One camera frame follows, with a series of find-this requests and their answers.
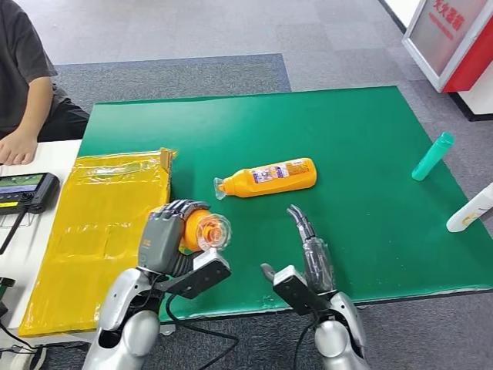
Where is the person's hand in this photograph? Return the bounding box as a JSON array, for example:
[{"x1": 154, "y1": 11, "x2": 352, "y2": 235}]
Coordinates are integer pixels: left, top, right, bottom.
[{"x1": 0, "y1": 127, "x2": 39, "y2": 167}]

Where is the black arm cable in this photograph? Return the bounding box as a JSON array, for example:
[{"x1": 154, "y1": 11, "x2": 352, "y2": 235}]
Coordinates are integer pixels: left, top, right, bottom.
[
  {"x1": 165, "y1": 293, "x2": 240, "y2": 370},
  {"x1": 293, "y1": 315, "x2": 321, "y2": 370}
]

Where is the white bottle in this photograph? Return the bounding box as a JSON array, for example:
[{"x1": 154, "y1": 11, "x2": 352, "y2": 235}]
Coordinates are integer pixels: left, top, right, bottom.
[{"x1": 446, "y1": 183, "x2": 493, "y2": 234}]

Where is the black handheld controller with screen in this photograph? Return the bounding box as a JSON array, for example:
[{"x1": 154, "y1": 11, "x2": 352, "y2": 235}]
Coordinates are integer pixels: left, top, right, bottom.
[{"x1": 0, "y1": 172, "x2": 61, "y2": 216}]

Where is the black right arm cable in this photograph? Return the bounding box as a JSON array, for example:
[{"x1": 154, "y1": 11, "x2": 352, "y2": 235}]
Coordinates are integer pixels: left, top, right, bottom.
[{"x1": 293, "y1": 315, "x2": 321, "y2": 370}]

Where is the teal bottle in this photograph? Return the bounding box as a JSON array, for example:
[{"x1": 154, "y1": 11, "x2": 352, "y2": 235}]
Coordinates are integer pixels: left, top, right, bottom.
[{"x1": 411, "y1": 131, "x2": 456, "y2": 182}]

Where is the white table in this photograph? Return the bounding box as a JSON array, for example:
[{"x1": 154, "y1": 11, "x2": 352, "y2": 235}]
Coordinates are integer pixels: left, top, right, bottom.
[{"x1": 0, "y1": 139, "x2": 95, "y2": 358}]

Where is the green mat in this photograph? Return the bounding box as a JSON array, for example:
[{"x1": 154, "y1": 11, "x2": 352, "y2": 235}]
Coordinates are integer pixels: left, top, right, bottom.
[{"x1": 78, "y1": 86, "x2": 493, "y2": 323}]

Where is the orange bottle clear cap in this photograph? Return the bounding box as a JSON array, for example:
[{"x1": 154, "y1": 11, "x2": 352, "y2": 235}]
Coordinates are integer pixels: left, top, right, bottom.
[
  {"x1": 179, "y1": 208, "x2": 232, "y2": 254},
  {"x1": 214, "y1": 157, "x2": 318, "y2": 201}
]

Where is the white object with black trim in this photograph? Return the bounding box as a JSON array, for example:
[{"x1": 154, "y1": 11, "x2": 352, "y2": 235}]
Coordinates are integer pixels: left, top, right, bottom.
[{"x1": 0, "y1": 346, "x2": 47, "y2": 370}]

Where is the red white display stand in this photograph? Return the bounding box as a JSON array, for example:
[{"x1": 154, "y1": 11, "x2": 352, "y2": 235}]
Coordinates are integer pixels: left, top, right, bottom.
[{"x1": 401, "y1": 0, "x2": 493, "y2": 94}]

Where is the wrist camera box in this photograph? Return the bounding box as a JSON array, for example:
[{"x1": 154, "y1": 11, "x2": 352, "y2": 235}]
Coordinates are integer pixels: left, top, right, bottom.
[
  {"x1": 156, "y1": 248, "x2": 232, "y2": 301},
  {"x1": 272, "y1": 265, "x2": 329, "y2": 317}
]

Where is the thin black floor cable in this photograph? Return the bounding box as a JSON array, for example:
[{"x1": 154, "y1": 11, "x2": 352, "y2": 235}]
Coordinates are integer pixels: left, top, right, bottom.
[{"x1": 0, "y1": 320, "x2": 44, "y2": 355}]

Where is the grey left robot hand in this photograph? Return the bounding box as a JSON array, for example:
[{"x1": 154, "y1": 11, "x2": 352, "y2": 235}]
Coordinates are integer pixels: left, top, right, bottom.
[{"x1": 137, "y1": 199, "x2": 212, "y2": 278}]

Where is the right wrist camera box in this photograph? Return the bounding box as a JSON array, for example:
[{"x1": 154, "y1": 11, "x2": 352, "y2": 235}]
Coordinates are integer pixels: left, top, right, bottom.
[{"x1": 272, "y1": 265, "x2": 329, "y2": 317}]

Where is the black controller strap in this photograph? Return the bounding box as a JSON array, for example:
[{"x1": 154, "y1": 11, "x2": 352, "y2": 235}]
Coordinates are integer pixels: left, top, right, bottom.
[{"x1": 0, "y1": 211, "x2": 26, "y2": 256}]

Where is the person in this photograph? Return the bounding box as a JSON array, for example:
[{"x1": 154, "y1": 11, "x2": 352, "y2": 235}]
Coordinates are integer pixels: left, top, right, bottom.
[{"x1": 0, "y1": 0, "x2": 90, "y2": 144}]

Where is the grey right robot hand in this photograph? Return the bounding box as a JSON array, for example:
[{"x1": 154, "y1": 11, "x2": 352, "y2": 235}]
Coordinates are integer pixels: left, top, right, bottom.
[{"x1": 261, "y1": 203, "x2": 337, "y2": 296}]

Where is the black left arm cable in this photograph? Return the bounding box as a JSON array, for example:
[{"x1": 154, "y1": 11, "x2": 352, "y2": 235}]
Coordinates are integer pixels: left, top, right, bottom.
[{"x1": 165, "y1": 293, "x2": 240, "y2": 370}]

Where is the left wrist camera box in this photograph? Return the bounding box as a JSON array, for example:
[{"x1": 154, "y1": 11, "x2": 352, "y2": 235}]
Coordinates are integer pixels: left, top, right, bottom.
[{"x1": 156, "y1": 248, "x2": 232, "y2": 301}]

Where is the yellow taped cardboard box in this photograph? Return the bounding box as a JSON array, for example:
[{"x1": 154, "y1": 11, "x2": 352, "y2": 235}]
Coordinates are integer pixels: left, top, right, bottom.
[{"x1": 18, "y1": 148, "x2": 178, "y2": 338}]

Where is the black device at table edge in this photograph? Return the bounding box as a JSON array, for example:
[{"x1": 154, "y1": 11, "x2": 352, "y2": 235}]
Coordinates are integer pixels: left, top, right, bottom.
[{"x1": 0, "y1": 277, "x2": 17, "y2": 318}]

